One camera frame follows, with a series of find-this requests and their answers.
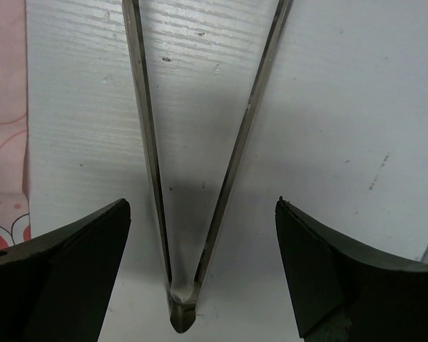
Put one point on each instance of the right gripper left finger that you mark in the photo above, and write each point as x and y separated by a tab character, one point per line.
57	287

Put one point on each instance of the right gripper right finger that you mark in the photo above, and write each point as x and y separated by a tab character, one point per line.
344	290

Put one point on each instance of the metal tongs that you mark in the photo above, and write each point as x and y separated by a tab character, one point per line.
200	70

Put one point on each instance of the pink bunny placemat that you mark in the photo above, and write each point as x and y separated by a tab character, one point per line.
15	225

